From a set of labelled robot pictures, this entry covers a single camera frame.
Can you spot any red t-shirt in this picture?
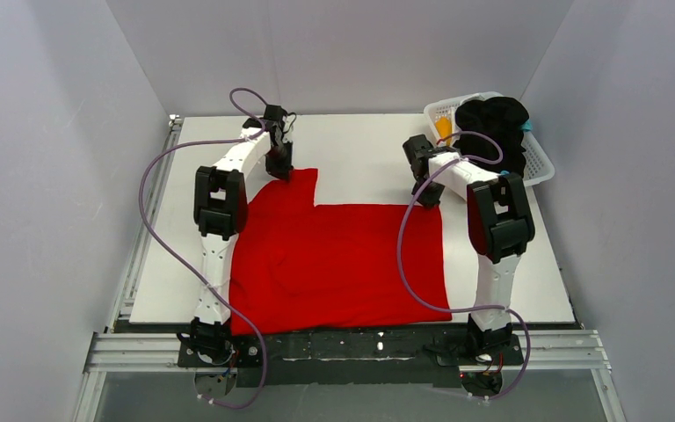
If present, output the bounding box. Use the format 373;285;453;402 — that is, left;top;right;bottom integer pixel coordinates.
229;169;450;335

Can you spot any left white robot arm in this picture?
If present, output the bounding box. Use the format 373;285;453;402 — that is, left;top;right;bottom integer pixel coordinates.
178;105;293;367

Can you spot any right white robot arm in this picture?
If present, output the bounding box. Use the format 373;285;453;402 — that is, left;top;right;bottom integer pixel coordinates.
403;135;535;367

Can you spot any yellow garment in basket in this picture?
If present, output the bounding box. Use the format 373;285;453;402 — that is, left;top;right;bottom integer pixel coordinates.
434;117;453;145

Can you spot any black garment in basket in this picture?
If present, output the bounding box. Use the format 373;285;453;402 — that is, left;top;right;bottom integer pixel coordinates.
454;97;529;176

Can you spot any teal garment in basket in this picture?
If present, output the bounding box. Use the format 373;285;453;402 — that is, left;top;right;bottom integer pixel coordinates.
501;120;532;176

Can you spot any white plastic laundry basket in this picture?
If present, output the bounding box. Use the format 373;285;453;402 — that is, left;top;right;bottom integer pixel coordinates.
423;91;555;186

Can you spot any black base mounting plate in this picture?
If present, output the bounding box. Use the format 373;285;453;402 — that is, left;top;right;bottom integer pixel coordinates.
112;322;584;390

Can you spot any aluminium frame rail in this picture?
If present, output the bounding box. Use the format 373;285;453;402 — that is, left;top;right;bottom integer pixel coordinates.
73;113;626;421

